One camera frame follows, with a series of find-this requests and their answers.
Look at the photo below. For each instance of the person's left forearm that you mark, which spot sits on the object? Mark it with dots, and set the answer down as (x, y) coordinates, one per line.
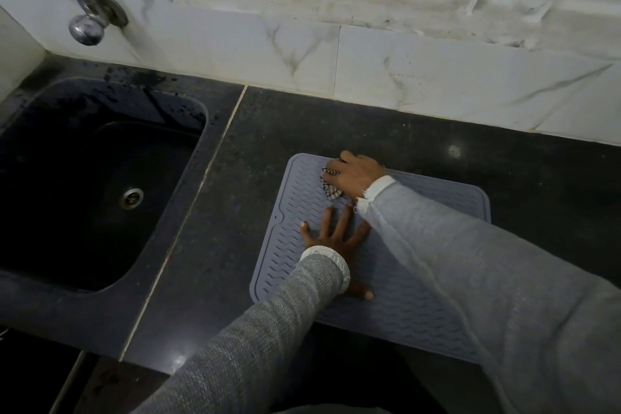
(252, 345)

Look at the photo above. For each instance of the person's right forearm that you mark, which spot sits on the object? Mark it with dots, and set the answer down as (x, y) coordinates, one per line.
(461, 273)

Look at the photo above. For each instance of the person's left hand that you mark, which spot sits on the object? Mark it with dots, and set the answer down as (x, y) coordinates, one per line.
(339, 246)

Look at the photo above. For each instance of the person's left little finger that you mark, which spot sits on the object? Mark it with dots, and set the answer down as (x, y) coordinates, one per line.
(308, 234)

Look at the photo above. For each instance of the grey silicone drying mat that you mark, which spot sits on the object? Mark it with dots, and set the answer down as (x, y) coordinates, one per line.
(402, 302)

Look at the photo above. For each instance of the black white checkered cloth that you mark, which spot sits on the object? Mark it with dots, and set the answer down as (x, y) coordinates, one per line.
(332, 191)

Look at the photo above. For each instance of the steel sink drain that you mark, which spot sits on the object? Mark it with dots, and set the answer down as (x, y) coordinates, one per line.
(132, 198)

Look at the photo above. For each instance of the black stone sink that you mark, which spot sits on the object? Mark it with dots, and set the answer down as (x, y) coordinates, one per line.
(72, 195)

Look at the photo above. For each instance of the person's left thumb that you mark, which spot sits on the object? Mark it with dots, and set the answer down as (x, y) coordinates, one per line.
(361, 291)

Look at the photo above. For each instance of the person's right fingers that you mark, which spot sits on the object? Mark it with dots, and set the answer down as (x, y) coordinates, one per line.
(342, 171)

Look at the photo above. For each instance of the person's left middle finger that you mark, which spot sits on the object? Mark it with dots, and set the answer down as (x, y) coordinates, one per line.
(347, 224)

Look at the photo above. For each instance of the person's right hand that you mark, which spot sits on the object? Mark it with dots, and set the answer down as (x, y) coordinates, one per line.
(359, 175)

